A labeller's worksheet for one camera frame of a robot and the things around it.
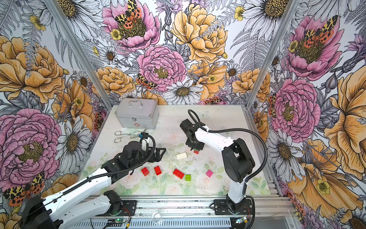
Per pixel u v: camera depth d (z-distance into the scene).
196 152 0.94
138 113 0.95
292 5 0.71
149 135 0.65
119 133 1.05
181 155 0.92
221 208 0.73
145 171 0.83
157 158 0.69
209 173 0.85
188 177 0.83
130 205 0.75
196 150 0.81
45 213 0.40
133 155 0.60
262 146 1.02
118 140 1.02
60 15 0.73
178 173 0.85
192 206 0.76
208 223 0.78
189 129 0.73
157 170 0.85
